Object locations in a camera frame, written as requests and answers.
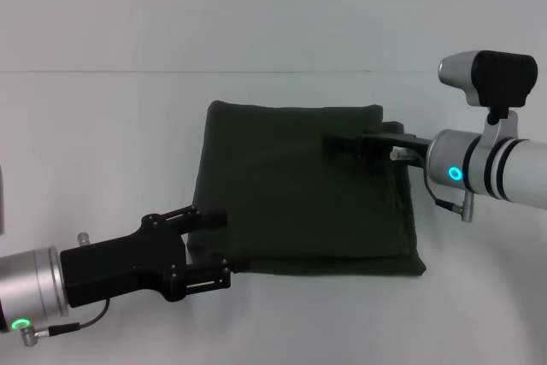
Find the dark green t-shirt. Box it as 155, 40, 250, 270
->
186, 98, 429, 277

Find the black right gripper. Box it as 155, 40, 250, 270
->
321, 130, 433, 172

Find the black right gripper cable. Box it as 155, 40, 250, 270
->
408, 151, 466, 211

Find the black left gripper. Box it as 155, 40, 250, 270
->
58, 204, 252, 309

